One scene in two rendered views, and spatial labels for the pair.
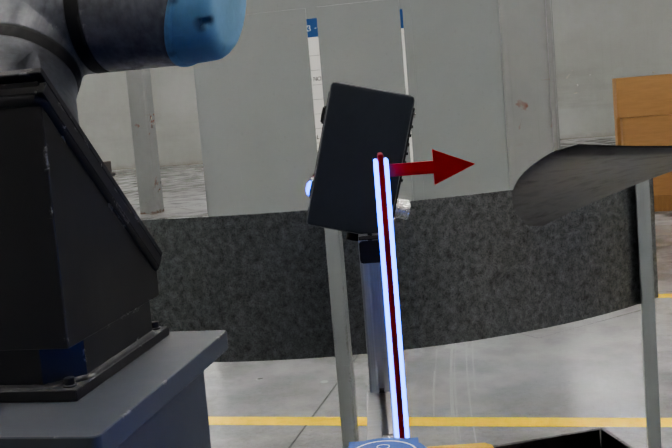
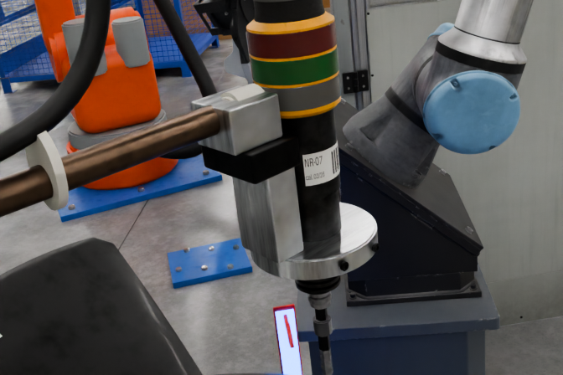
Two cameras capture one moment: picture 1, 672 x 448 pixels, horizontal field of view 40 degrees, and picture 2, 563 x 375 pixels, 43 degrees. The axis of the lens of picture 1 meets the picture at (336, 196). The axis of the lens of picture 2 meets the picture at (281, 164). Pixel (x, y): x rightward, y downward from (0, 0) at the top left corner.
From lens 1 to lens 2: 1.00 m
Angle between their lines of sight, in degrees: 82
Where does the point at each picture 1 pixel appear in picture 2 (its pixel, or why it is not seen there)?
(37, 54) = (393, 115)
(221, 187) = not seen: outside the picture
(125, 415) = not seen: hidden behind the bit
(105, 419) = not seen: hidden behind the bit
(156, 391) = (369, 328)
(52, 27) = (412, 98)
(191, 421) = (436, 353)
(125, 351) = (414, 294)
